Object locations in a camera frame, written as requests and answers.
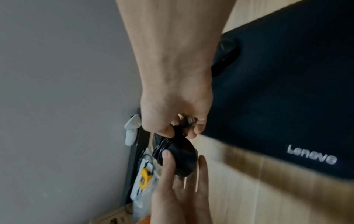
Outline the person's left hand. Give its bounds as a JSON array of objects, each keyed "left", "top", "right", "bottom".
[{"left": 150, "top": 149, "right": 214, "bottom": 224}]

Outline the person's right hand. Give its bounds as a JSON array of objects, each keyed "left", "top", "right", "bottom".
[{"left": 114, "top": 0, "right": 239, "bottom": 139}]

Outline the black mouse cable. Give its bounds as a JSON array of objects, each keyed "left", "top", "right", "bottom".
[{"left": 152, "top": 113, "right": 196, "bottom": 165}]

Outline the black mouse pad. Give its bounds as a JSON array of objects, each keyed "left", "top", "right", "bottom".
[{"left": 203, "top": 0, "right": 354, "bottom": 180}]

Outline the clear plastic bag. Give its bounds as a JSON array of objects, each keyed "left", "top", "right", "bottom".
[{"left": 130, "top": 148, "right": 162, "bottom": 221}]

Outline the orange juice bottle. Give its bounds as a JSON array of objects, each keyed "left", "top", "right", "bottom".
[{"left": 135, "top": 215, "right": 153, "bottom": 224}]

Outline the yellow tape measure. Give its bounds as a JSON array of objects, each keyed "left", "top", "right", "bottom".
[{"left": 138, "top": 168, "right": 154, "bottom": 191}]

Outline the long black bar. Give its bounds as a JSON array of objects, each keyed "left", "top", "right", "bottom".
[{"left": 121, "top": 127, "right": 152, "bottom": 206}]

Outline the cardboard box with round logo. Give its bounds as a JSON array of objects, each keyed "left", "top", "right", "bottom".
[{"left": 91, "top": 205, "right": 133, "bottom": 224}]

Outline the white controller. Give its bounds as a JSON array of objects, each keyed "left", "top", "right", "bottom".
[{"left": 124, "top": 114, "right": 142, "bottom": 147}]

